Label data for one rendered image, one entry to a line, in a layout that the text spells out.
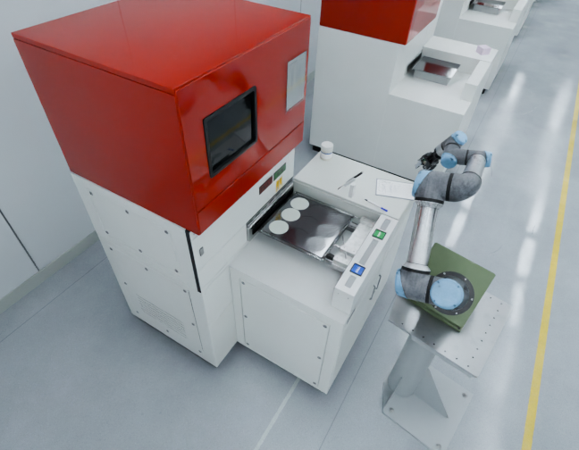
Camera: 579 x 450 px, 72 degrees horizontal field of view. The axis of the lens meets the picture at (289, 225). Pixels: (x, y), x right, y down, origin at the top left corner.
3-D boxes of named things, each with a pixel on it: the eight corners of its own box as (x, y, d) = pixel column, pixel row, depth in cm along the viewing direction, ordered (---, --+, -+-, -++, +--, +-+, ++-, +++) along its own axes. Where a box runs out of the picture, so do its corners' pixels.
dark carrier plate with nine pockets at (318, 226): (261, 230, 202) (261, 229, 201) (295, 194, 223) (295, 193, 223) (321, 258, 190) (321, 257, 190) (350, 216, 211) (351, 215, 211)
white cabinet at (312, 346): (237, 348, 252) (228, 266, 194) (310, 252, 312) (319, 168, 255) (327, 402, 230) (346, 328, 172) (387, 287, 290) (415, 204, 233)
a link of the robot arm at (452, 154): (464, 159, 184) (468, 143, 190) (439, 157, 189) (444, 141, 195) (463, 171, 190) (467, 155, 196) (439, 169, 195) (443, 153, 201)
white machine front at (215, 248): (197, 291, 183) (184, 230, 155) (289, 195, 234) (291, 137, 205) (203, 294, 182) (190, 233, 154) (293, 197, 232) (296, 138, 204)
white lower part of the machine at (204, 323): (133, 320, 263) (96, 235, 206) (212, 244, 315) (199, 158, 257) (218, 374, 239) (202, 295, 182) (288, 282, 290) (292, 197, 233)
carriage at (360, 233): (331, 267, 192) (331, 263, 190) (361, 223, 214) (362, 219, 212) (346, 274, 189) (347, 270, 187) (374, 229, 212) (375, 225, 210)
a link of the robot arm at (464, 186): (482, 182, 148) (494, 145, 185) (451, 179, 153) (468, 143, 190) (477, 210, 154) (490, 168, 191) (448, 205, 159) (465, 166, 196)
